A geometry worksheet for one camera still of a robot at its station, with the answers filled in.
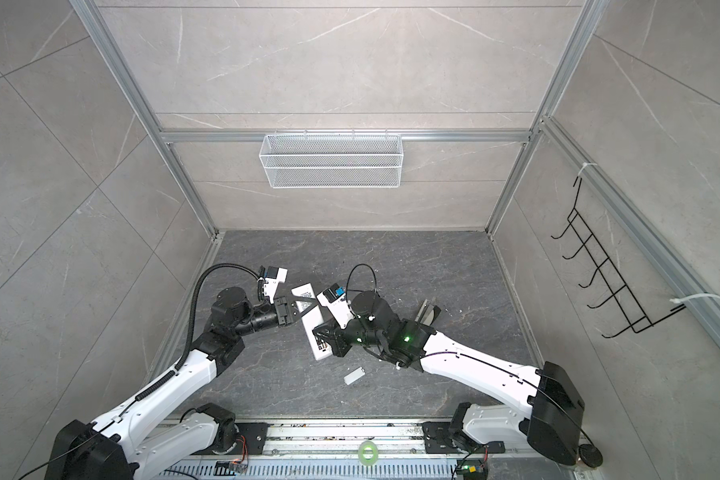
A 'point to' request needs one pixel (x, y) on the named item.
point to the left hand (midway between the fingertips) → (317, 300)
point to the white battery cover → (354, 375)
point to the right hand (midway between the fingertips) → (317, 329)
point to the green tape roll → (374, 448)
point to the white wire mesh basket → (331, 161)
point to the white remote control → (311, 319)
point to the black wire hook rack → (633, 317)
